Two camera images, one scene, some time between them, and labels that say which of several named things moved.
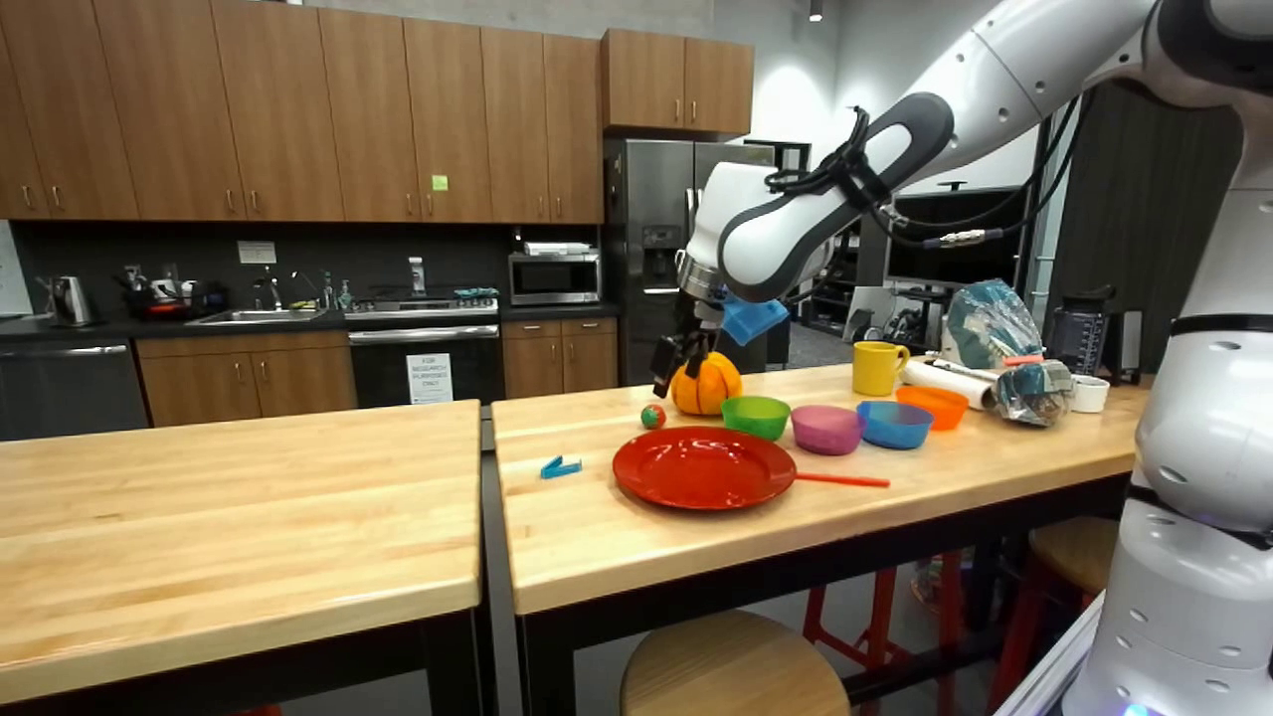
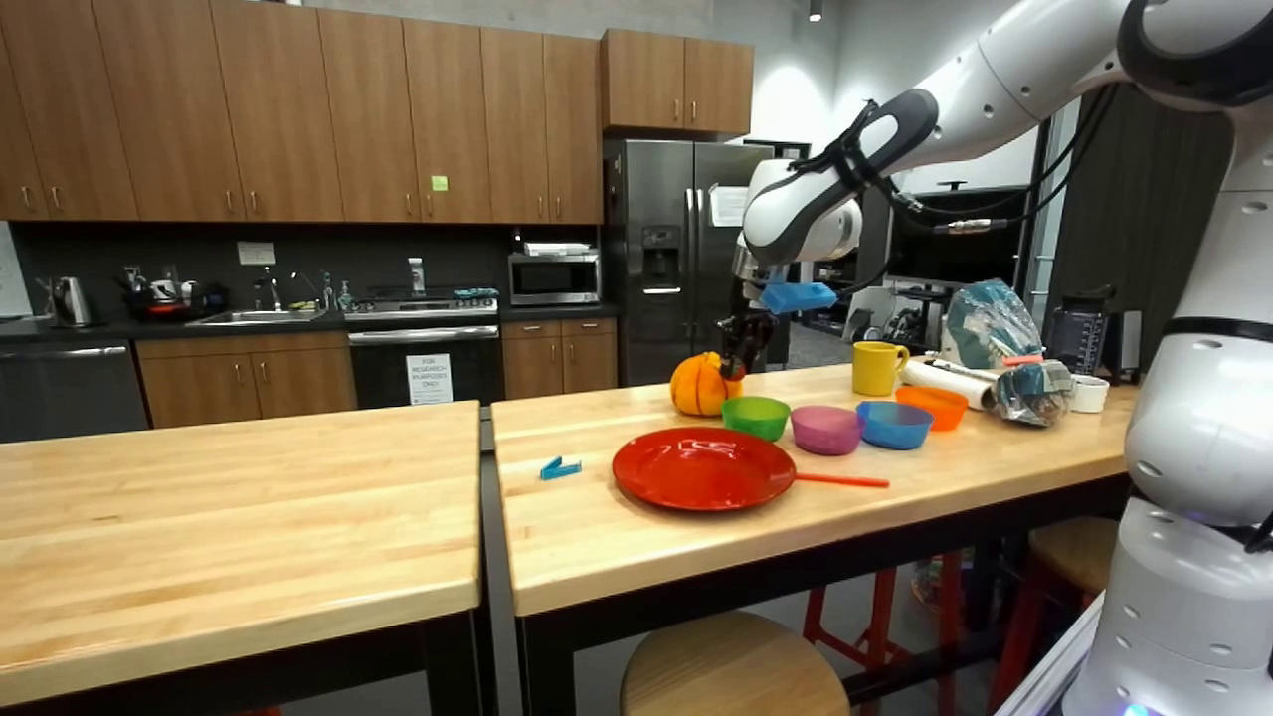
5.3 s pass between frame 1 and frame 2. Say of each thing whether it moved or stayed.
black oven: stayed
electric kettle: stayed
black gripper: moved
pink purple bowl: stayed
